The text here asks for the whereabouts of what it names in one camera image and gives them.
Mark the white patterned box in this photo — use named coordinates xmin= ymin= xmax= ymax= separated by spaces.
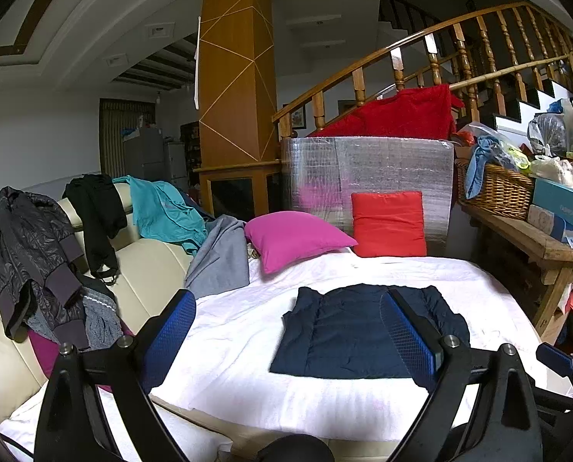
xmin=527 ymin=204 xmax=568 ymax=242

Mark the wooden stair railing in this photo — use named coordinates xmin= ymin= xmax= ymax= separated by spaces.
xmin=272 ymin=2 xmax=573 ymax=140

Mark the teal garment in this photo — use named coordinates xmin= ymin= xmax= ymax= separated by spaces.
xmin=113 ymin=176 xmax=210 ymax=256

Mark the dark plastic bag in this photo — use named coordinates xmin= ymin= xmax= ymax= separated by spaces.
xmin=528 ymin=113 xmax=568 ymax=157

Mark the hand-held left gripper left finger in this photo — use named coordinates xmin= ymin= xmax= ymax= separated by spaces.
xmin=35 ymin=289 xmax=198 ymax=462

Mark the grey knit garment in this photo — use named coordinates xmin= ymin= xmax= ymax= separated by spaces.
xmin=27 ymin=284 xmax=124 ymax=352

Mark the silver foil insulation mat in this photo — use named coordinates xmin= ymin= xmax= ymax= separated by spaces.
xmin=281 ymin=137 xmax=455 ymax=256

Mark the red fleece blanket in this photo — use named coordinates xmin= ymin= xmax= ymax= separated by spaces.
xmin=310 ymin=84 xmax=465 ymax=139

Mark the teal cardboard box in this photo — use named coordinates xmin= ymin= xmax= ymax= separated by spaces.
xmin=531 ymin=178 xmax=573 ymax=231

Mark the grey refrigerator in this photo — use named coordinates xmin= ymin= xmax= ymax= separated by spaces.
xmin=123 ymin=127 xmax=167 ymax=181

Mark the blue cloth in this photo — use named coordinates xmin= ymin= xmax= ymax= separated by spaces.
xmin=465 ymin=136 xmax=508 ymax=200

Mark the navy blue coat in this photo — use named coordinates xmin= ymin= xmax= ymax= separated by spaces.
xmin=269 ymin=285 xmax=471 ymax=381

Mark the white refrigerator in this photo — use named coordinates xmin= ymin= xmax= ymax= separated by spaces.
xmin=164 ymin=141 xmax=189 ymax=188

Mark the black garment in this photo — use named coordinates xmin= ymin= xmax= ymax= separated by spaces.
xmin=62 ymin=174 xmax=128 ymax=282

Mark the wicker basket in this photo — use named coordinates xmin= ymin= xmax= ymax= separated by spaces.
xmin=464 ymin=161 xmax=537 ymax=222

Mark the magenta cloth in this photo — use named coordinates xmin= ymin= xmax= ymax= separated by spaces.
xmin=29 ymin=327 xmax=133 ymax=390

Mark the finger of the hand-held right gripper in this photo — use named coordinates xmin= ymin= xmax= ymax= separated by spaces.
xmin=535 ymin=341 xmax=573 ymax=382

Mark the black puffer jacket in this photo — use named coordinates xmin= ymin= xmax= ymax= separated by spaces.
xmin=0 ymin=187 xmax=90 ymax=352

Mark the striped curtain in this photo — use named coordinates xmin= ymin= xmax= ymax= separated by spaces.
xmin=99 ymin=99 xmax=157 ymax=179

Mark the orange wooden pillar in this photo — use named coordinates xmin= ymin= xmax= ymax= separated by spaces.
xmin=192 ymin=0 xmax=282 ymax=222

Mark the magenta pillow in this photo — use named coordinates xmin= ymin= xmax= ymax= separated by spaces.
xmin=244 ymin=215 xmax=359 ymax=275

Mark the wooden bench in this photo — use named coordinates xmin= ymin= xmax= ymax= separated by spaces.
xmin=459 ymin=199 xmax=573 ymax=347

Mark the beige leather sofa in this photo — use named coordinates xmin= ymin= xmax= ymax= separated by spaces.
xmin=0 ymin=192 xmax=205 ymax=424

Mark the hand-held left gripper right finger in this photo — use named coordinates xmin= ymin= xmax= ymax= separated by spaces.
xmin=380 ymin=289 xmax=544 ymax=462

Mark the white textured blanket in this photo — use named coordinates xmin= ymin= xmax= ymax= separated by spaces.
xmin=0 ymin=245 xmax=573 ymax=462

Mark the red pillow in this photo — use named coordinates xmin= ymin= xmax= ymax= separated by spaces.
xmin=351 ymin=191 xmax=429 ymax=258

